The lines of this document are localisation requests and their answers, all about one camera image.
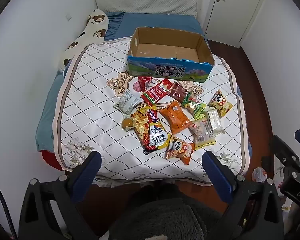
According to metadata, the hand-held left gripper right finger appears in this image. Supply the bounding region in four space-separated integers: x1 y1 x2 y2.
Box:
202 151 284 240

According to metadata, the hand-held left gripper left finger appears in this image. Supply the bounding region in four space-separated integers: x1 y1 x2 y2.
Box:
17 151 108 240

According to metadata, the clear yellow edged pastry packet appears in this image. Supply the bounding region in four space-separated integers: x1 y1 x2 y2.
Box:
193 132 217 150

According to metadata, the orange panda snack packet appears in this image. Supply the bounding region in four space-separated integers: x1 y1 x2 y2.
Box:
164 136 195 165

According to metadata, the yellow-edged clear snack packet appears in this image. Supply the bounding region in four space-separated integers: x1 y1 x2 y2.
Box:
189 117 215 138

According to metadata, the clear white pastry packet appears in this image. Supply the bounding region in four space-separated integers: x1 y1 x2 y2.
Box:
204 107 225 134

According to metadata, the plain orange snack packet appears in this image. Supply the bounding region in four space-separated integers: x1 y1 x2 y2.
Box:
159 102 192 135

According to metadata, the green fruit candy packet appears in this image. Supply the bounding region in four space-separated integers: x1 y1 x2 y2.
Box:
182 92 207 120

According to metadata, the large instant noodle packet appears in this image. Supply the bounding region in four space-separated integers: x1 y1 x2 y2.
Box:
130 106 171 155

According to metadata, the blue printed cardboard box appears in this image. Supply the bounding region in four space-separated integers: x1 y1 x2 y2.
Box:
127 27 215 83

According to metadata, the white plastic bag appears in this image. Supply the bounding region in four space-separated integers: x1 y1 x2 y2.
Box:
252 167 267 182

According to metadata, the red cloth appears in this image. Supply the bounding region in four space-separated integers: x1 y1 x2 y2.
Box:
41 150 65 171

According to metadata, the orange jelly cup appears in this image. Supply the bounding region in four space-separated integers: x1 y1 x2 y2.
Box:
122 115 135 130

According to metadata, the yellow panda snack packet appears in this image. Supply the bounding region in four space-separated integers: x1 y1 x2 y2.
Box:
208 89 234 117

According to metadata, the silver grey snack packet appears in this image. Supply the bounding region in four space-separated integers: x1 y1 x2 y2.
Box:
113 90 143 113

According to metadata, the brown snack packet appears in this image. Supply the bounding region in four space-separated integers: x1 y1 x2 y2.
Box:
168 81 193 103

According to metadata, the red snack packet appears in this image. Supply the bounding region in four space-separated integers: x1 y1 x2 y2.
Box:
141 79 174 107

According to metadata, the small red carton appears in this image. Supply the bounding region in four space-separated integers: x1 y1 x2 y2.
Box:
137 76 153 92

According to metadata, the white bear print pillow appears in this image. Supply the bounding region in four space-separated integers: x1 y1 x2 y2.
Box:
55 9 109 69

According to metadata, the white door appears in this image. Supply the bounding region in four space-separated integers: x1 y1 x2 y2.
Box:
205 0 263 48

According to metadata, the blue bed sheet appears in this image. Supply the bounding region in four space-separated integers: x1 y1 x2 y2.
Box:
36 12 253 155

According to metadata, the grey pillow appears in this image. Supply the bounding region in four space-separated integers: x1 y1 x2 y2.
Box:
94 0 198 19

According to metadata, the black cable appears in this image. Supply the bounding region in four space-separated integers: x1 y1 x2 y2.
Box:
0 172 18 240

